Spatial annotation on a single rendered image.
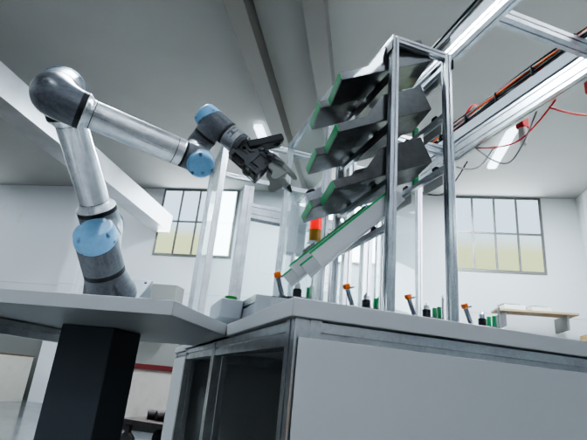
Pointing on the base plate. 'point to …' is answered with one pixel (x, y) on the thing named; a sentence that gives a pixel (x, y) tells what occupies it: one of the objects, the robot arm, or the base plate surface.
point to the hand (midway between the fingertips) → (293, 182)
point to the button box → (226, 310)
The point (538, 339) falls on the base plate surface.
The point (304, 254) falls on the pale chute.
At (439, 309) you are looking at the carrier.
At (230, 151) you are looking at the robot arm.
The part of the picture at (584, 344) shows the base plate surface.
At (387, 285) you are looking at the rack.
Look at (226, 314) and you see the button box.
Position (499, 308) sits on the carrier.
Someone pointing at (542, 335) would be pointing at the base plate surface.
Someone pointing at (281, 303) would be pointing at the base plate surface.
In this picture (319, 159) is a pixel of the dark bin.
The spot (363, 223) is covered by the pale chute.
